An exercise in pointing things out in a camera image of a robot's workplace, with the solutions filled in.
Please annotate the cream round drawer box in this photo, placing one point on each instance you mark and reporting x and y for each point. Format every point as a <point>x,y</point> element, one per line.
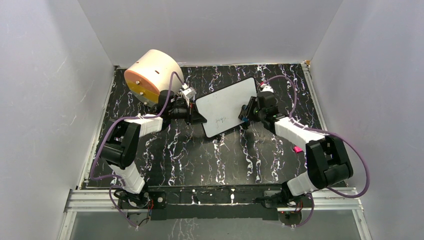
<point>151,74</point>

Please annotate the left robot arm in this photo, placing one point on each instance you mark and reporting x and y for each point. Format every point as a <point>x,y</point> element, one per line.
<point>120,146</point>

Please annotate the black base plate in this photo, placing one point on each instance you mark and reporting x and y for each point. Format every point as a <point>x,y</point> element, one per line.
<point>212,202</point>

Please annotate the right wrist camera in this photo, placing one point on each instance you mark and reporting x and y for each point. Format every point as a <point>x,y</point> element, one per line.
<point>266,88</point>

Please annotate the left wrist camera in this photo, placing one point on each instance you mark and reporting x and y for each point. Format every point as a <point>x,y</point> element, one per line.
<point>187,92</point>

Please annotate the aluminium frame rail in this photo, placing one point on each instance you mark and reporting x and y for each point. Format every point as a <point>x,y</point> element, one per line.
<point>102,200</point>

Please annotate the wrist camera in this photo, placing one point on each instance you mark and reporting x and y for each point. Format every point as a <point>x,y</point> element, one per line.
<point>266,88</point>
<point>187,92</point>

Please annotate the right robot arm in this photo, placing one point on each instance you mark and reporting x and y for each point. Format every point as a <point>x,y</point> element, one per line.
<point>327,159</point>

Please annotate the small white whiteboard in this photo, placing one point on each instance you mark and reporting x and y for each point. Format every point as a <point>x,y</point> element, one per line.
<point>221,108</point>

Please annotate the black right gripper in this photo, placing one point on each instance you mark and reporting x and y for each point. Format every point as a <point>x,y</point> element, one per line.
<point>248,109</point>

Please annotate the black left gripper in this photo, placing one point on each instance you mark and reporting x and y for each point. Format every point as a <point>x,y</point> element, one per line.
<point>194,117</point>

